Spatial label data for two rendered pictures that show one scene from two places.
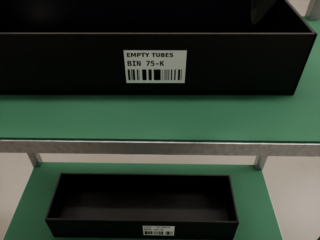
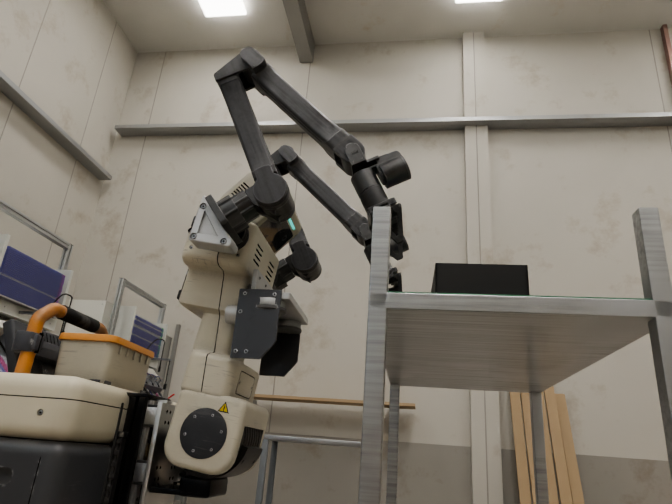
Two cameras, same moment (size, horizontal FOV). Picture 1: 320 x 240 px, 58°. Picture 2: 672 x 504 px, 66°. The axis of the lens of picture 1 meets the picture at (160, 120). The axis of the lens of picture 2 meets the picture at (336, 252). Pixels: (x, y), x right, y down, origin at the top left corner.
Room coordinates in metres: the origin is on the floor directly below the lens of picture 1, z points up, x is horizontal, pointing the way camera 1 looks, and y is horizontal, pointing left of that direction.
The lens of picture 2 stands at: (0.34, -1.19, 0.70)
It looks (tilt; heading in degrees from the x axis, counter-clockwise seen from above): 21 degrees up; 98
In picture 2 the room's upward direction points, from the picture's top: 4 degrees clockwise
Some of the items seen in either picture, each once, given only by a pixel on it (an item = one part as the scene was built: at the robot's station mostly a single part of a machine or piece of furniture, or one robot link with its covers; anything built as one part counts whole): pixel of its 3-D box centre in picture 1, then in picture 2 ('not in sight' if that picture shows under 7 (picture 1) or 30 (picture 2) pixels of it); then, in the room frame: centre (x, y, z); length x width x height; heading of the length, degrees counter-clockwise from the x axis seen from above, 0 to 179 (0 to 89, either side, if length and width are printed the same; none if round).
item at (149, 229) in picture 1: (144, 205); not in sight; (0.51, 0.05, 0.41); 0.57 x 0.17 x 0.11; 89
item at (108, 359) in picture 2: not in sight; (105, 365); (-0.41, 0.06, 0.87); 0.23 x 0.15 x 0.11; 90
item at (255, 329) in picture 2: not in sight; (267, 324); (-0.01, 0.06, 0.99); 0.28 x 0.16 x 0.22; 90
